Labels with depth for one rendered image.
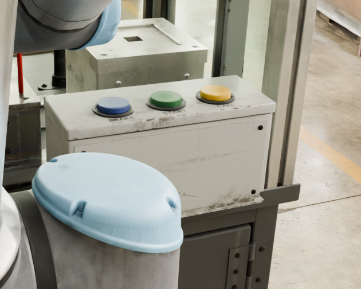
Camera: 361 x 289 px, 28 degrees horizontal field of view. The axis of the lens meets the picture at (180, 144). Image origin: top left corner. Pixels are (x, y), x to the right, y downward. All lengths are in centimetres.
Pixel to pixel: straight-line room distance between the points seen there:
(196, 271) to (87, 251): 56
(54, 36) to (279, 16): 43
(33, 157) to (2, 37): 74
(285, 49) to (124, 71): 25
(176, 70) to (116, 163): 53
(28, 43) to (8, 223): 18
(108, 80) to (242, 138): 24
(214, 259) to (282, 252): 120
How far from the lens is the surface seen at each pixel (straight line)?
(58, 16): 56
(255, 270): 114
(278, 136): 101
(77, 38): 63
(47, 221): 54
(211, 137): 91
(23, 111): 104
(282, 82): 98
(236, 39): 105
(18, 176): 104
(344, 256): 230
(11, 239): 50
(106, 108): 86
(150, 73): 109
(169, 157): 90
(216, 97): 92
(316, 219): 246
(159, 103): 89
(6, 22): 34
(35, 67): 147
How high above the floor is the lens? 124
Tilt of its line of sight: 26 degrees down
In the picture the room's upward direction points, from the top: 3 degrees clockwise
